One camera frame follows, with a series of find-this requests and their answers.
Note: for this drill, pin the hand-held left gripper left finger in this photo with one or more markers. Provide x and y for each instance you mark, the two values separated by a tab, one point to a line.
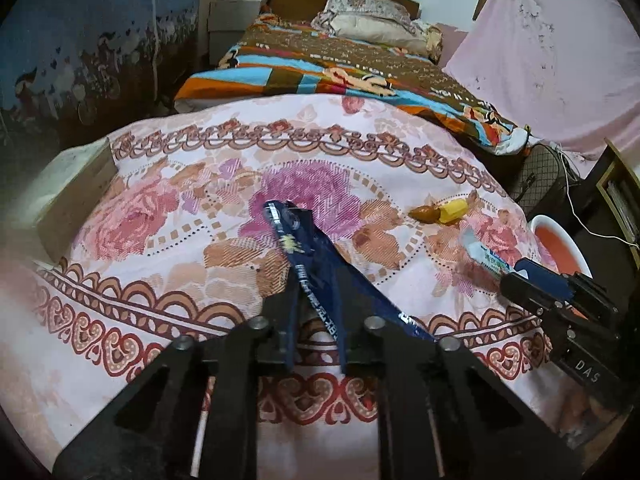
277	325

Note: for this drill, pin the white sachet with blue label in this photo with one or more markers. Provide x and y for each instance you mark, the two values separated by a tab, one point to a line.
487	255

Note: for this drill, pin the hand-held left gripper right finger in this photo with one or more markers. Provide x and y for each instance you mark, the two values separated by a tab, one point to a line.
365	310

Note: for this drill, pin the checkered bag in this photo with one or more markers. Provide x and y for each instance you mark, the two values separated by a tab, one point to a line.
537	175

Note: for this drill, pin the floral pillow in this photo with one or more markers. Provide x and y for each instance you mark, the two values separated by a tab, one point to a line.
365	7

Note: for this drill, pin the cardboard box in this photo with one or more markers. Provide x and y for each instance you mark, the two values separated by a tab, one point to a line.
75	195

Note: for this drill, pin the colourful printed bed blanket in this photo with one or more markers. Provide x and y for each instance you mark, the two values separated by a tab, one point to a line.
325	65

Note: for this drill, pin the yellow plastic wrapper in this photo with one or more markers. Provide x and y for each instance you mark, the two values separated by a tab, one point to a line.
455	211

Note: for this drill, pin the orange bin with white rim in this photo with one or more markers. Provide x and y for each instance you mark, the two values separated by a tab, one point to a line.
555	240

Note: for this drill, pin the wooden shelf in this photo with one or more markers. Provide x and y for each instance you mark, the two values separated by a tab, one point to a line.
622	190

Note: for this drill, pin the brown peel scrap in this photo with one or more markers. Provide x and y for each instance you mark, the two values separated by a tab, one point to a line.
425	213

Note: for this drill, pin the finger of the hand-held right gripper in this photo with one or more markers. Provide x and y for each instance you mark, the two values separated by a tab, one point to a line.
595	297
542	277

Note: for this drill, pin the blue printed cloth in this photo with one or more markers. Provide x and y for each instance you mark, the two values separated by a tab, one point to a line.
75	50

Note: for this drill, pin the pink floral blanket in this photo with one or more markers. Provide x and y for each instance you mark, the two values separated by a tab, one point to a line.
175	220

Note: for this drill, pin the dark blue foil packet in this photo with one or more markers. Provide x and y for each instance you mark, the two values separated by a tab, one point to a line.
320	250

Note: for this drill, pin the cream pillow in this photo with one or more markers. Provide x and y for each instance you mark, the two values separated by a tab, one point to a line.
380	32

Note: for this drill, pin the pink sheet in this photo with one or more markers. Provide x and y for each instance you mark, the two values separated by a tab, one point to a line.
545	60

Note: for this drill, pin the white nightstand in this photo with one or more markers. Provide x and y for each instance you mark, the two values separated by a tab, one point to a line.
232	30

